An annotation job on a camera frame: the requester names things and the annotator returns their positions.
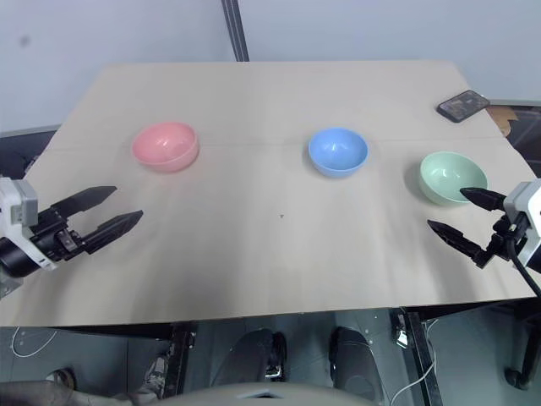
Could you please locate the black smartphone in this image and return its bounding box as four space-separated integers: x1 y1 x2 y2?
437 90 490 123

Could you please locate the grey robot torso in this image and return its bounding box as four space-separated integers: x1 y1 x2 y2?
159 381 381 406

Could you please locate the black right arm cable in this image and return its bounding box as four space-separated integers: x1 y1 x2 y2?
505 234 541 297

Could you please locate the green plastic bowl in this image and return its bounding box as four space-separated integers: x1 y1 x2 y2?
419 151 489 207

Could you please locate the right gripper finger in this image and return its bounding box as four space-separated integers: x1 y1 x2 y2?
459 186 508 211
426 218 488 269

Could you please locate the black table leg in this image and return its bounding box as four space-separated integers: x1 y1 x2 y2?
167 322 196 401
396 307 445 406

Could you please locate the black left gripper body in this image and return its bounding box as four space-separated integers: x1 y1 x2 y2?
29 206 89 264

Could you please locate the brown cardboard piece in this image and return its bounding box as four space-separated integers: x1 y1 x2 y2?
484 105 523 138

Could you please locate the black vertical post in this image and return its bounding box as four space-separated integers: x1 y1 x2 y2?
221 0 251 63

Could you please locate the pink plastic bowl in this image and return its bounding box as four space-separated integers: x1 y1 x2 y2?
131 121 200 173

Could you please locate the blue plastic bowl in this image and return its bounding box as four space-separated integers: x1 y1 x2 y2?
308 127 369 178

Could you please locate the white looped floor cable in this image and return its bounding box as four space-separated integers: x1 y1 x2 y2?
9 324 61 361

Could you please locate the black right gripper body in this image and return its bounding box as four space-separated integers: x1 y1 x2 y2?
485 214 532 266

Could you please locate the black caster wheel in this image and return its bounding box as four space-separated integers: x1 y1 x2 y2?
504 365 534 391

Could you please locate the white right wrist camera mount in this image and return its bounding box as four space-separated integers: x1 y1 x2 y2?
504 178 541 272

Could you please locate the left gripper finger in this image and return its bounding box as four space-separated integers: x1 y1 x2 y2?
82 210 145 255
50 185 118 219

